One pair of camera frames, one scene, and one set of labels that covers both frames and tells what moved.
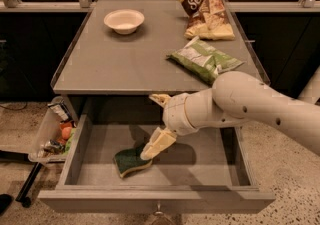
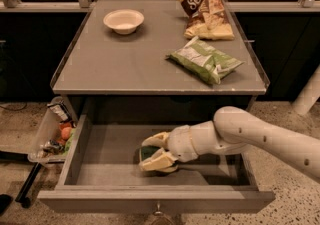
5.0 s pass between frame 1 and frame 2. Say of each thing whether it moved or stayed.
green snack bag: stayed
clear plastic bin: stayed
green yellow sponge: moved
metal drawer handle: stayed
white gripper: moved
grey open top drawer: stayed
